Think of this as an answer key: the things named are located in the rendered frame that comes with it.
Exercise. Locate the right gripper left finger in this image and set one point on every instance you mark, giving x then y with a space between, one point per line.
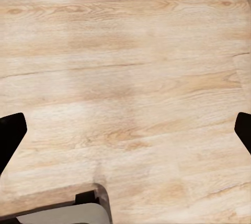
12 130

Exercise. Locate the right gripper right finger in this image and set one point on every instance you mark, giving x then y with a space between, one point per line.
243 129

